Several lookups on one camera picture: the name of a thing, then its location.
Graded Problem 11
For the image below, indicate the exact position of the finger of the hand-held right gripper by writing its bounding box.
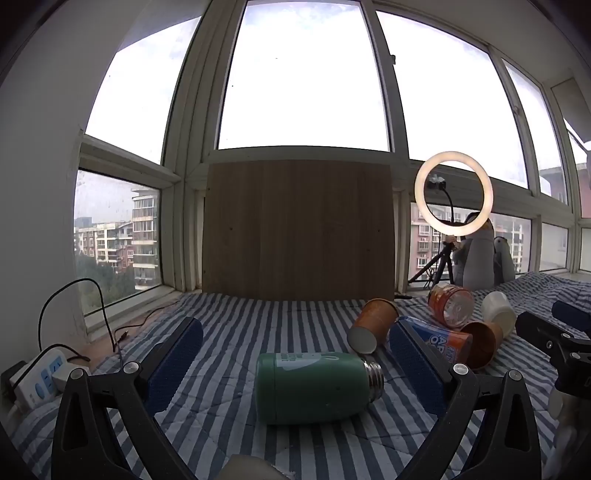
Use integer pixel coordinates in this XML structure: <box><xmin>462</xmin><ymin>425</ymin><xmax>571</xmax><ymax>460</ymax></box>
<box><xmin>551</xmin><ymin>301</ymin><xmax>591</xmax><ymax>334</ymax></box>
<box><xmin>516</xmin><ymin>311</ymin><xmax>583</xmax><ymax>358</ymax></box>

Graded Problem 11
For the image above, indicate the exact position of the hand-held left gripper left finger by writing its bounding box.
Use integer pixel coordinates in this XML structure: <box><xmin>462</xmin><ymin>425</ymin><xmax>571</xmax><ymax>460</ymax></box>
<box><xmin>51</xmin><ymin>316</ymin><xmax>206</xmax><ymax>480</ymax></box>

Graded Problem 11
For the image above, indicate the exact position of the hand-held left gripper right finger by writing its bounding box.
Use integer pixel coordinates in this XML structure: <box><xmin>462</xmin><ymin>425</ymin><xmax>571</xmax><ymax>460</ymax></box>
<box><xmin>388</xmin><ymin>318</ymin><xmax>542</xmax><ymax>480</ymax></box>

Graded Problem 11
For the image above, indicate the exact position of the green thermos cup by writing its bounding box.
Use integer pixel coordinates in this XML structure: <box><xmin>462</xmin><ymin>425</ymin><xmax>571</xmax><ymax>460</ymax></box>
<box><xmin>255</xmin><ymin>352</ymin><xmax>385</xmax><ymax>425</ymax></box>

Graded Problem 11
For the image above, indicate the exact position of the white plastic cup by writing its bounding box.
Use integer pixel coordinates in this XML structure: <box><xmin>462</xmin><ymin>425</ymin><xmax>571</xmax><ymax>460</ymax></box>
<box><xmin>481</xmin><ymin>291</ymin><xmax>518</xmax><ymax>340</ymax></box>

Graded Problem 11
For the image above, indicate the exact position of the orange paper cup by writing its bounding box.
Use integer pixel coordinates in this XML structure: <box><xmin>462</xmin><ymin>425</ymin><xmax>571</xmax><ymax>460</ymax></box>
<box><xmin>347</xmin><ymin>298</ymin><xmax>400</xmax><ymax>354</ymax></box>

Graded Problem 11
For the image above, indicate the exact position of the brown paper cup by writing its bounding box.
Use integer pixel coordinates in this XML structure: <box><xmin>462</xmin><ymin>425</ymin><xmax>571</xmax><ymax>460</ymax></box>
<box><xmin>459</xmin><ymin>320</ymin><xmax>504</xmax><ymax>371</ymax></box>

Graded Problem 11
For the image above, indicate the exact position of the blue and orange can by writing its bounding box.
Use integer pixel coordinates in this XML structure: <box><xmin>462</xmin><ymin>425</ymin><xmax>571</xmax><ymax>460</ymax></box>
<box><xmin>401</xmin><ymin>316</ymin><xmax>474</xmax><ymax>369</ymax></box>

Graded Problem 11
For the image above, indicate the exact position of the clear orange plastic jar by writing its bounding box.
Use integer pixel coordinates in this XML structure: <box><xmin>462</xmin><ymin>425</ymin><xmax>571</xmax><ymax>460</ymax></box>
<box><xmin>427</xmin><ymin>283</ymin><xmax>475</xmax><ymax>329</ymax></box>

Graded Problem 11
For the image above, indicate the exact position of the large penguin plush toy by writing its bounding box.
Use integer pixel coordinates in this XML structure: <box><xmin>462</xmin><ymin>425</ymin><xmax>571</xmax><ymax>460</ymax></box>
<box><xmin>450</xmin><ymin>212</ymin><xmax>498</xmax><ymax>291</ymax></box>

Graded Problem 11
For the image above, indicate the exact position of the white plug adapter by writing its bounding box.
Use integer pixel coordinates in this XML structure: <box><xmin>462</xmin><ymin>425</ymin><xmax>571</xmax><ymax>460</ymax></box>
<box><xmin>52</xmin><ymin>364</ymin><xmax>91</xmax><ymax>391</ymax></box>

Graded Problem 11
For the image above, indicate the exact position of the black tripod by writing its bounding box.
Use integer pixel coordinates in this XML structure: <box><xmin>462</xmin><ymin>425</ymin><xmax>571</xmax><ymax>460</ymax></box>
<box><xmin>409</xmin><ymin>234</ymin><xmax>457</xmax><ymax>291</ymax></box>

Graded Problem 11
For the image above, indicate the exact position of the striped blanket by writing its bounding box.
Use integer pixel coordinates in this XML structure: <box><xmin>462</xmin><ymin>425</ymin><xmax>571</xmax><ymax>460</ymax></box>
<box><xmin>9</xmin><ymin>271</ymin><xmax>591</xmax><ymax>480</ymax></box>

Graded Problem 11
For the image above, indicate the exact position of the white power strip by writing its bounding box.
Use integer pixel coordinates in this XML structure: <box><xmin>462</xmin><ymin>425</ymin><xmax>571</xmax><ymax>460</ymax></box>
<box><xmin>10</xmin><ymin>347</ymin><xmax>70</xmax><ymax>412</ymax></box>

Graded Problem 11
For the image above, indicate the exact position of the black gooseneck phone holder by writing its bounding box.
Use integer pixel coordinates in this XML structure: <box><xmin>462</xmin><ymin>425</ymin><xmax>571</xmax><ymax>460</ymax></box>
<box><xmin>428</xmin><ymin>174</ymin><xmax>458</xmax><ymax>228</ymax></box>

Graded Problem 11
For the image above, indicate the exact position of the wooden board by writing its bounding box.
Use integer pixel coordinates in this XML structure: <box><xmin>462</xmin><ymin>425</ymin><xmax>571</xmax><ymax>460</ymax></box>
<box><xmin>202</xmin><ymin>159</ymin><xmax>397</xmax><ymax>302</ymax></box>

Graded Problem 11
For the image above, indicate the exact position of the thin brown cable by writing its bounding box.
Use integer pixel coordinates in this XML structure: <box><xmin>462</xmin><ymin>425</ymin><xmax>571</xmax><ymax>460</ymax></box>
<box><xmin>117</xmin><ymin>298</ymin><xmax>182</xmax><ymax>344</ymax></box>

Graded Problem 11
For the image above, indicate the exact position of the black cable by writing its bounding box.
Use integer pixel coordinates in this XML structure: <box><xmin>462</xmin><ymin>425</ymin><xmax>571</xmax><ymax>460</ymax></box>
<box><xmin>38</xmin><ymin>278</ymin><xmax>125</xmax><ymax>366</ymax></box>

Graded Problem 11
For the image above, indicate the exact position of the ring light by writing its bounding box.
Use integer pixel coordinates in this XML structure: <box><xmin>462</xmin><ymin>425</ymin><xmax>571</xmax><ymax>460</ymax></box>
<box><xmin>414</xmin><ymin>151</ymin><xmax>494</xmax><ymax>238</ymax></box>

